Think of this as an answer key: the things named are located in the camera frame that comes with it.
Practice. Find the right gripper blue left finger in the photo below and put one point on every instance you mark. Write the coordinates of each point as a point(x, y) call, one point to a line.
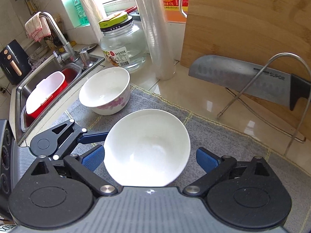
point(93, 157)

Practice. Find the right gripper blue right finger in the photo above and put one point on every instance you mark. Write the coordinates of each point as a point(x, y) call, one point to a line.
point(207, 160)

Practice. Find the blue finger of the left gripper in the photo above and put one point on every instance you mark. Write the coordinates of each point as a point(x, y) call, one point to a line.
point(92, 137)

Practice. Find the white floral bowl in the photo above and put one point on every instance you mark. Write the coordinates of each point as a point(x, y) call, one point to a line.
point(107, 92)
point(147, 148)

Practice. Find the steel kitchen faucet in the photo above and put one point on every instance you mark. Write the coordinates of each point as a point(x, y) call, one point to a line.
point(69, 53)

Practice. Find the grey checked dish mat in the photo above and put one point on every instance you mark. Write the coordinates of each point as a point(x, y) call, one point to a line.
point(217, 138)

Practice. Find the red plastic basin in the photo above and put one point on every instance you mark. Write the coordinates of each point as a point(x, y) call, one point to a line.
point(71, 73)

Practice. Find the white plastic strainer basket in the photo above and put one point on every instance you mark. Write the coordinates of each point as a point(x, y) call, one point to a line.
point(46, 90)

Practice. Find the stainless steel sink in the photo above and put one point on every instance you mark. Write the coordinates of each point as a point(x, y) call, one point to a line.
point(23, 90)

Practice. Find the sink soap dispenser pump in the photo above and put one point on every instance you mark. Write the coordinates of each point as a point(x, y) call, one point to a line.
point(84, 56)

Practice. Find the glass jar with green lid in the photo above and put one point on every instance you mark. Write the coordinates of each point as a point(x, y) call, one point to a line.
point(123, 42)

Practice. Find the black air fryer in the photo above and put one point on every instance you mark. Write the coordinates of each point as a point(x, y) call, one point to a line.
point(14, 62)

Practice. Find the pink checked dish cloth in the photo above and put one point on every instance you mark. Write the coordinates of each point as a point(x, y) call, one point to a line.
point(37, 27)

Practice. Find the short white plastic roll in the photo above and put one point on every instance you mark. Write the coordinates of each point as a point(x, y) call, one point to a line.
point(95, 12)

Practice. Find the green dish soap bottle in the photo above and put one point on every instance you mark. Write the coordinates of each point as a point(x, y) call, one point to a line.
point(81, 13)

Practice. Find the bamboo cutting board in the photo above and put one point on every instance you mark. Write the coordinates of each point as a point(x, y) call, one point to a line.
point(249, 30)

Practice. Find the metal wire board stand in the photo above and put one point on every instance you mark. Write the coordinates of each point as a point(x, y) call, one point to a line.
point(277, 91)

